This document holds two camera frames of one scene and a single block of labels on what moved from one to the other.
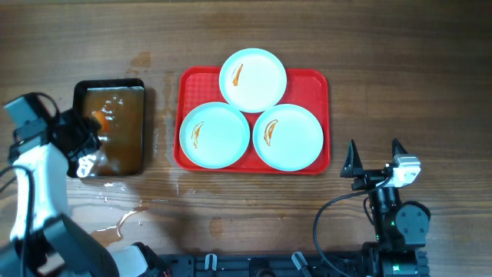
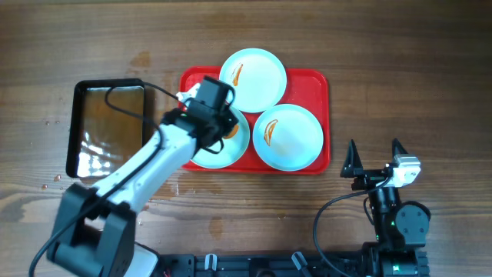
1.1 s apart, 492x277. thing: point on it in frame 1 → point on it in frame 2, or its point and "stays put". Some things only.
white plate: x=253 y=80 stays put
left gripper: x=92 y=139 → x=230 y=121
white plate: x=287 y=137 stays put
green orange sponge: x=100 y=116 → x=233 y=132
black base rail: x=266 y=265 stays put
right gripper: x=354 y=168 stays put
